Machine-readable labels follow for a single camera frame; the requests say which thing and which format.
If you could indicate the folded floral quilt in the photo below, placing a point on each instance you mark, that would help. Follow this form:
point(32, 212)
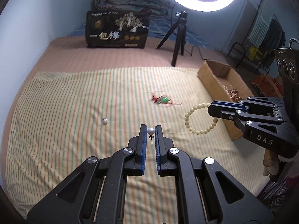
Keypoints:
point(158, 8)

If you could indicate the blue patterned bedsheet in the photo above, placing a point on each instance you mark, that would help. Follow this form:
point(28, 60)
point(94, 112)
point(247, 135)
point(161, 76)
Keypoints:
point(158, 27)

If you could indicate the tan bed sheet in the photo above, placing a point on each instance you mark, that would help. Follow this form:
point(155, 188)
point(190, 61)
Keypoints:
point(105, 56)

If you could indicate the gloved right hand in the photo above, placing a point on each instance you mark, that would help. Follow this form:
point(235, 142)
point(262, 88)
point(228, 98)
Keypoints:
point(281, 169)

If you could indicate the orange wooden furniture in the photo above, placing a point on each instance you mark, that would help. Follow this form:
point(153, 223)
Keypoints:
point(267, 86)

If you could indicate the black snack bag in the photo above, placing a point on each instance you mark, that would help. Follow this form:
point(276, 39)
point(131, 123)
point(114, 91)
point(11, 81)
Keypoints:
point(116, 29)

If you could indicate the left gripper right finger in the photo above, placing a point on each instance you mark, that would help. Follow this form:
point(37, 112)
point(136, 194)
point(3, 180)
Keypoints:
point(205, 191)

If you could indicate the black metal shoe rack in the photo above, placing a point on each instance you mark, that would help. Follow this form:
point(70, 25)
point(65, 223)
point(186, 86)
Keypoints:
point(239, 54)

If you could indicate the cardboard box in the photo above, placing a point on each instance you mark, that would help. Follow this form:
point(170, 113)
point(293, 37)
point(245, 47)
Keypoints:
point(222, 82)

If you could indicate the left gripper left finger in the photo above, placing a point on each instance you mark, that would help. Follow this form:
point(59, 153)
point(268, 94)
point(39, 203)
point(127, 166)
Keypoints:
point(95, 191)

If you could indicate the black tripod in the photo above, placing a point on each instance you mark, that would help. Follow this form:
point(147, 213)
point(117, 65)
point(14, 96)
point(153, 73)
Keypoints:
point(181, 26)

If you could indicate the yellow box on rack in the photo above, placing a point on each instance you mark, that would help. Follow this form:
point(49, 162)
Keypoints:
point(254, 53)

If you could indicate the clothes rack with clothes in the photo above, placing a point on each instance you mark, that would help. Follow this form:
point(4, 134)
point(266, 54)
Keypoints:
point(265, 32)

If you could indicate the striped yellow cloth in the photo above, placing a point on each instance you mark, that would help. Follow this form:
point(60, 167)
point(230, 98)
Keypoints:
point(35, 165)

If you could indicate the white pearl with pin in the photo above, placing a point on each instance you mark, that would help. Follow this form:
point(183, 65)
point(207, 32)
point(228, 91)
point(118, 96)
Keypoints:
point(151, 132)

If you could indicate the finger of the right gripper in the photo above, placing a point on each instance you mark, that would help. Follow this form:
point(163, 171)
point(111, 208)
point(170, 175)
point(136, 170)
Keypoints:
point(224, 104)
point(224, 112)

